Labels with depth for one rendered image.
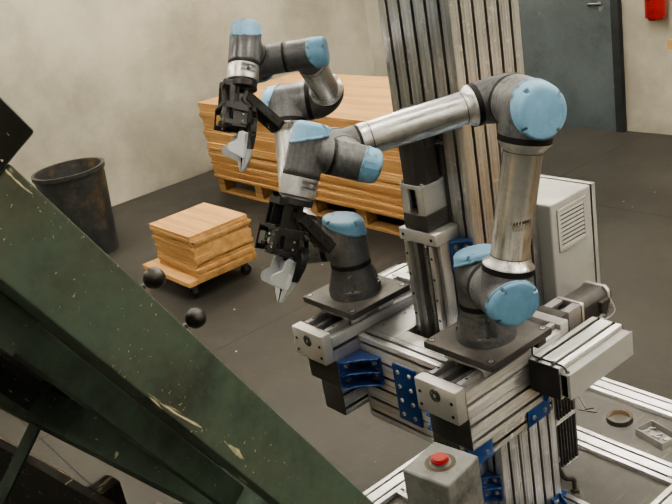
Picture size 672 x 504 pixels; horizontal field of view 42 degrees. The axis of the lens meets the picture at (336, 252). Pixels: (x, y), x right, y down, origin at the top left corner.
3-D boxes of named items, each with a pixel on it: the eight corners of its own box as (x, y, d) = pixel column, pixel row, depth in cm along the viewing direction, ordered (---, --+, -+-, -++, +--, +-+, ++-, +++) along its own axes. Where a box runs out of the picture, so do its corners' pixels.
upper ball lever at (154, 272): (109, 333, 144) (172, 283, 144) (94, 321, 142) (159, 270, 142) (105, 320, 147) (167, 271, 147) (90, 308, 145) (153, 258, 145)
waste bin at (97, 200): (139, 245, 642) (116, 161, 619) (72, 272, 613) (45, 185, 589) (107, 232, 683) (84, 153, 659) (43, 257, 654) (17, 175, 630)
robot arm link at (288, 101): (323, 258, 238) (306, 72, 249) (270, 264, 240) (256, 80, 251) (331, 265, 250) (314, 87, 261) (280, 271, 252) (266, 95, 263)
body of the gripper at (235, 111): (212, 133, 204) (216, 84, 206) (246, 139, 208) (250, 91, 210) (224, 124, 197) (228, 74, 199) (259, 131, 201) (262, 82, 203)
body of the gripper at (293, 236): (252, 250, 174) (265, 191, 173) (286, 255, 180) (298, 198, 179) (274, 258, 168) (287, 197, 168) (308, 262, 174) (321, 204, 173)
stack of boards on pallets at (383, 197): (527, 192, 608) (516, 82, 579) (422, 244, 551) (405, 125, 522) (311, 155, 793) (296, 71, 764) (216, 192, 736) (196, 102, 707)
